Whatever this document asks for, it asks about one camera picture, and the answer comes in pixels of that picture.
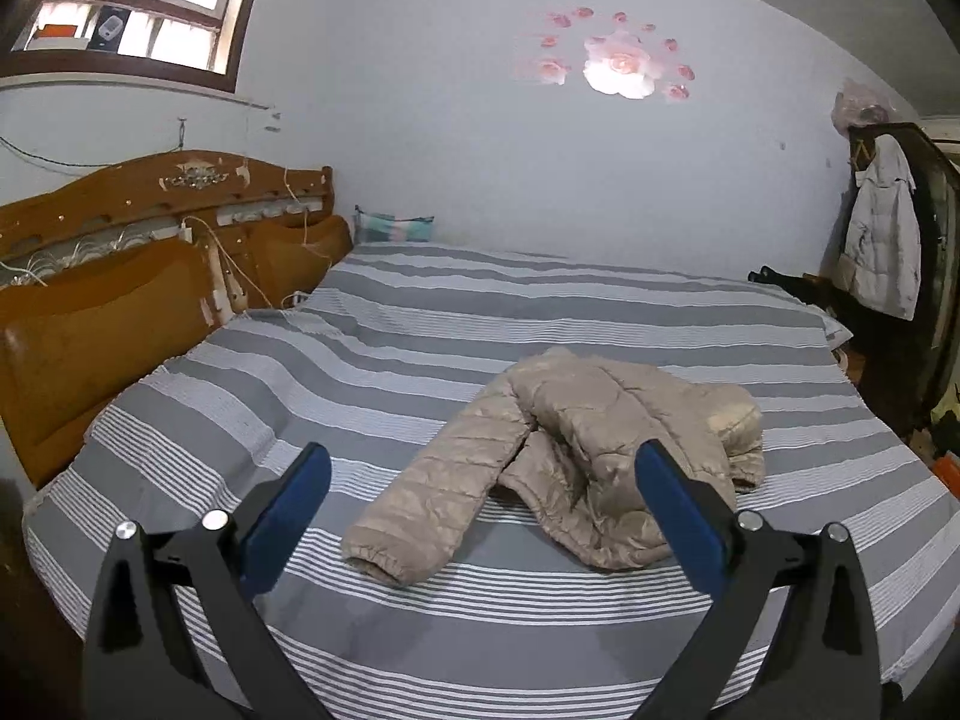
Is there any grey striped bed sheet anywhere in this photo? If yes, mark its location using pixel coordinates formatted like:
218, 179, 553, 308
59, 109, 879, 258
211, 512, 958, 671
25, 244, 958, 718

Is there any black clothes pile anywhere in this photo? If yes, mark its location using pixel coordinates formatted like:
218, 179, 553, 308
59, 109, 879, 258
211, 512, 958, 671
748, 265, 832, 309

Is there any white charging cable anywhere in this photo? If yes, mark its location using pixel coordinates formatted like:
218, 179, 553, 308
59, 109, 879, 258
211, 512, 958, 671
179, 167, 332, 317

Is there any white hanging puffer coat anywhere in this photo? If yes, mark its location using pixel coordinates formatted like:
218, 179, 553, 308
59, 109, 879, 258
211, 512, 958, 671
833, 133, 923, 322

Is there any window with brown frame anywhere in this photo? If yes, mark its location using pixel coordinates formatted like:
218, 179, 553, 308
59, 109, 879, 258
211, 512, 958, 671
2, 0, 256, 94

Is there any pink flower wall sticker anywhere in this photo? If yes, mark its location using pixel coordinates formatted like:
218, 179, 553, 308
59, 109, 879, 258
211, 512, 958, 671
517, 7, 697, 103

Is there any teal striped pillow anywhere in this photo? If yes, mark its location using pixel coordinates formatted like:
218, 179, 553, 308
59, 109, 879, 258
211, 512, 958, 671
353, 205, 434, 244

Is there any pink plastic bag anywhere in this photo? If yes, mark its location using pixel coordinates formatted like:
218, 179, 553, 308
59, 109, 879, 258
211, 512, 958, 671
830, 78, 896, 137

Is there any wooden headboard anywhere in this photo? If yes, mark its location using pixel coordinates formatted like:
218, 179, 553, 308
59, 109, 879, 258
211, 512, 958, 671
2, 149, 352, 488

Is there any dark wooden wardrobe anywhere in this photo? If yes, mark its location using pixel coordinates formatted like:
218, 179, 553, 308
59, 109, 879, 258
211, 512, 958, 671
835, 124, 958, 434

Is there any beige puffer jacket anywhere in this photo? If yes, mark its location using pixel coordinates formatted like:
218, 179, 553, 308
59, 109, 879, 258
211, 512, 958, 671
342, 348, 766, 585

